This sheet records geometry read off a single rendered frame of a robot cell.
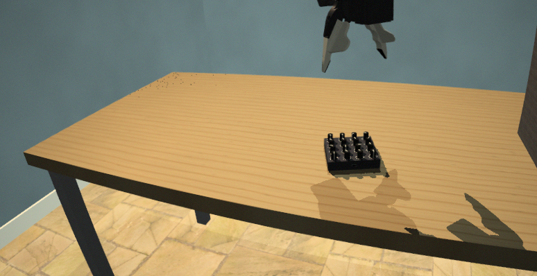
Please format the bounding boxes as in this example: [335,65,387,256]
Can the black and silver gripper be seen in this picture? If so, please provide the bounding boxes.
[322,0,395,73]

